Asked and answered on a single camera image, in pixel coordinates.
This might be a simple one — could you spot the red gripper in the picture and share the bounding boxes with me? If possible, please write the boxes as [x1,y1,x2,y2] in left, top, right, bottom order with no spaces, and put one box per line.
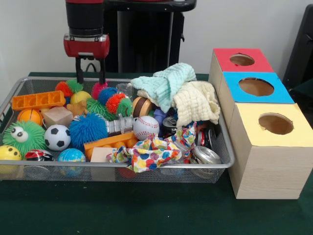
[63,34,111,84]

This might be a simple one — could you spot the multicolour spiky caterpillar toy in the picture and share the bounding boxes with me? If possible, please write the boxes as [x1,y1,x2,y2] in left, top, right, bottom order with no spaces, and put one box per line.
[91,81,134,117]

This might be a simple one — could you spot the silver toy robot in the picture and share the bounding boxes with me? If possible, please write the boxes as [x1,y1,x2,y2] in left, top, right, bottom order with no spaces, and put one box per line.
[105,114,135,137]

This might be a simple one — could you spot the orange plastic tray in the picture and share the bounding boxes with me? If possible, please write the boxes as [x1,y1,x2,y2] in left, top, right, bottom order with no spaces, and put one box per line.
[11,90,66,111]

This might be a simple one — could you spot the light blue waffle cloth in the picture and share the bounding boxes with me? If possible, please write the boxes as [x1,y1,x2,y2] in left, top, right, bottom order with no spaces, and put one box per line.
[131,63,198,113]

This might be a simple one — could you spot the cream waffle cloth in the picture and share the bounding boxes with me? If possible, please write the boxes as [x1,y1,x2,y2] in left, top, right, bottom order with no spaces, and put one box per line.
[136,81,221,128]

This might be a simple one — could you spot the clear mesh bin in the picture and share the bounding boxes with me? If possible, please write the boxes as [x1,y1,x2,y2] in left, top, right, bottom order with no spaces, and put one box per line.
[0,77,236,184]

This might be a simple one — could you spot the wooden box with three holes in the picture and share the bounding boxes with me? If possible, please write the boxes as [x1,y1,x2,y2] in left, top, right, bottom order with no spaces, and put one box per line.
[209,47,313,199]

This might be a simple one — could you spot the large blue spiky ball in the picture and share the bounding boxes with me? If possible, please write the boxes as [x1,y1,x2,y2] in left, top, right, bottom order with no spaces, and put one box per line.
[69,114,109,149]

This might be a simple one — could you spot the black and white soccer ball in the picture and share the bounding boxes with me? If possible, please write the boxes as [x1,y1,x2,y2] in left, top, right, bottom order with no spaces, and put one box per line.
[45,124,71,151]

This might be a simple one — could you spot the white baseball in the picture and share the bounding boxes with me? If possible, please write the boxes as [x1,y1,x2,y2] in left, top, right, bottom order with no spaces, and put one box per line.
[133,116,160,141]

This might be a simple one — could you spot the green googly-eyed puffer ball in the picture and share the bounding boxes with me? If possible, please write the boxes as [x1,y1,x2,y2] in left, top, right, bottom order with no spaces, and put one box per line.
[2,120,47,157]

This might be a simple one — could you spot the colourful spotted cloth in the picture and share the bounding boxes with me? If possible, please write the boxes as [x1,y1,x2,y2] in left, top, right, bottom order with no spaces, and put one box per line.
[106,122,198,173]

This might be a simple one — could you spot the dark green table cloth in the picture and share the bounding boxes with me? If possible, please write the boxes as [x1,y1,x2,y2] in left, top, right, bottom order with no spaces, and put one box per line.
[0,71,313,235]

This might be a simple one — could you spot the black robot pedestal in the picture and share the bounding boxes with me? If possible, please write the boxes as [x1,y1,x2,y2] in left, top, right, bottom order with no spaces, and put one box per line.
[102,0,198,73]

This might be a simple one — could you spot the black furniture frame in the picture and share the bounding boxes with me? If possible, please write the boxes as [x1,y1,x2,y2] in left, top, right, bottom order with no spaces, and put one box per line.
[282,3,313,91]

